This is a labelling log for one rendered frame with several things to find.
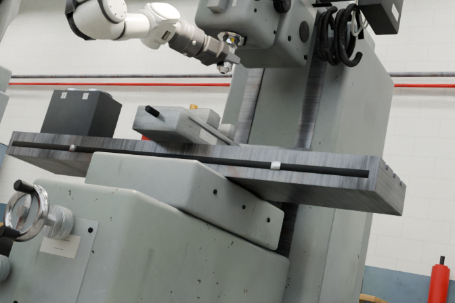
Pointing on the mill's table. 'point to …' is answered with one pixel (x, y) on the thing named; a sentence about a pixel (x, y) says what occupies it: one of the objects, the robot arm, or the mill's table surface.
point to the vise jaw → (207, 116)
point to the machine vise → (181, 127)
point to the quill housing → (246, 4)
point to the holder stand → (82, 113)
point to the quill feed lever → (283, 2)
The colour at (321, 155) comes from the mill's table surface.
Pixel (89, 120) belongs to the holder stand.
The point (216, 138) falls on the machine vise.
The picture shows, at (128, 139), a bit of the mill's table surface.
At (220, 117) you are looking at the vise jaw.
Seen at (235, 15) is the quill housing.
